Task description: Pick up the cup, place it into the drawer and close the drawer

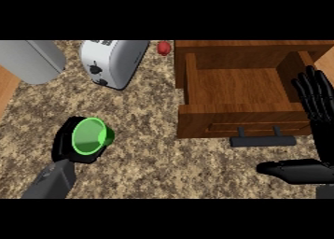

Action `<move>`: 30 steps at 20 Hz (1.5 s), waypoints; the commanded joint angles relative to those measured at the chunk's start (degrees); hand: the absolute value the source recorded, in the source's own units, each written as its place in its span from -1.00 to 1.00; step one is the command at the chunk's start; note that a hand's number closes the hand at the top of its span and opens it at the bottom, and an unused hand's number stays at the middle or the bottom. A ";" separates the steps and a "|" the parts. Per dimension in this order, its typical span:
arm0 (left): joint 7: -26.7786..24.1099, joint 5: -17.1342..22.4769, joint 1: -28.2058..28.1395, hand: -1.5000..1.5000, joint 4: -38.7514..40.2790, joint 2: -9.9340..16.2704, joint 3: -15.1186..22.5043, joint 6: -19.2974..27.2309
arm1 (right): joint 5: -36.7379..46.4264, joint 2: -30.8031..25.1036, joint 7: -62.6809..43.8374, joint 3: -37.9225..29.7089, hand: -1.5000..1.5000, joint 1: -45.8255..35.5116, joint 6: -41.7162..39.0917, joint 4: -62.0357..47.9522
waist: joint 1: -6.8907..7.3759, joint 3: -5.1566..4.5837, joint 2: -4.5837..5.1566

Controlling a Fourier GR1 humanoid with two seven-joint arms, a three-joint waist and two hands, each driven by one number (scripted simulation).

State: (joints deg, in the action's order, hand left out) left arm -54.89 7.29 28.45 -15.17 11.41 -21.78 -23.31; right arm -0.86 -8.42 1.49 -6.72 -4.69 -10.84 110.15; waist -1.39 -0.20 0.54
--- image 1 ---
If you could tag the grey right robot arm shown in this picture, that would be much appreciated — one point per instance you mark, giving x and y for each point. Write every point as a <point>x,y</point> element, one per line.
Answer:
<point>332,190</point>

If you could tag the grey rounded appliance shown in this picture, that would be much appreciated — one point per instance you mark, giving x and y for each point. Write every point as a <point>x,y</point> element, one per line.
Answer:
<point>26,60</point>

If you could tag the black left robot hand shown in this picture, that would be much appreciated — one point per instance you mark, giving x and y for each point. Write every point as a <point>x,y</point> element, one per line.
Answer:
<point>63,140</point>

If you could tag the small red object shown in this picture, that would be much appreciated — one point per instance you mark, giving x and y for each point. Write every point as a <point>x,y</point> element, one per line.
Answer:
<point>162,48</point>

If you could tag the wooden drawer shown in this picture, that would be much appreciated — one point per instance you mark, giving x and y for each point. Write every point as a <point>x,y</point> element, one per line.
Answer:
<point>240,102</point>

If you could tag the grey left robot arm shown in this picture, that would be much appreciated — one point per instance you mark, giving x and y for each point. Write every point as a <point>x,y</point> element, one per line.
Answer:
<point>51,181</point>

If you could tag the green cup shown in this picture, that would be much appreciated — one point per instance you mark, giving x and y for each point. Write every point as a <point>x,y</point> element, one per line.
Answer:
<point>91,135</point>

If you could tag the wooden cabinet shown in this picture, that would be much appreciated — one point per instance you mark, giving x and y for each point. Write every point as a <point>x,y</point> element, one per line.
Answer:
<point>246,49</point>

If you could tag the white toaster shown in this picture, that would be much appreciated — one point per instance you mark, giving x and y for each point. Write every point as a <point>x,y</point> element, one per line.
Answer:
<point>112,62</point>

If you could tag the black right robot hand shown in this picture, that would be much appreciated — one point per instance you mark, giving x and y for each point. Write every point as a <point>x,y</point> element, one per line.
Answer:
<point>327,130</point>

